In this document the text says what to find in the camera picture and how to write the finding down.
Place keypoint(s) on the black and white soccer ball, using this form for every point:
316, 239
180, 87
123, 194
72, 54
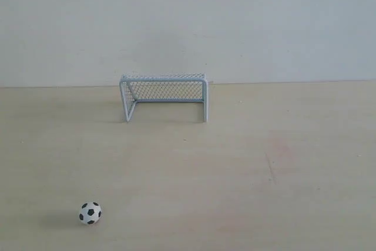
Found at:
90, 213

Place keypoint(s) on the white miniature soccer goal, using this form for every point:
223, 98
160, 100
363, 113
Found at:
173, 88

